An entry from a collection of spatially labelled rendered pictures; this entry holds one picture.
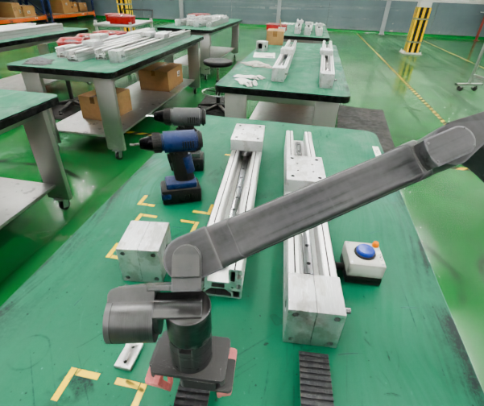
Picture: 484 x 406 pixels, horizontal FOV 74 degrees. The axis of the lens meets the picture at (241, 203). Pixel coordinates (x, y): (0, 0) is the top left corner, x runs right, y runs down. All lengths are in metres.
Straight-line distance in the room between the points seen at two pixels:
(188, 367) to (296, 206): 0.25
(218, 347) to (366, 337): 0.32
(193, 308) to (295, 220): 0.17
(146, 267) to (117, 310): 0.32
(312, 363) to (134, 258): 0.40
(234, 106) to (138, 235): 1.82
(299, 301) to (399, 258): 0.38
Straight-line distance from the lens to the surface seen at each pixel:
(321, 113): 2.40
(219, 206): 0.84
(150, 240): 0.73
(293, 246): 0.73
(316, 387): 0.60
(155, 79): 4.43
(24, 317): 0.80
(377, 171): 0.48
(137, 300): 0.43
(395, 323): 0.77
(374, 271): 0.79
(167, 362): 0.51
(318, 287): 0.64
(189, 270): 0.39
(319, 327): 0.63
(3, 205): 2.38
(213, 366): 0.50
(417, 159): 0.50
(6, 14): 14.20
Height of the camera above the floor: 1.33
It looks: 34 degrees down
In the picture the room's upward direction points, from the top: 2 degrees clockwise
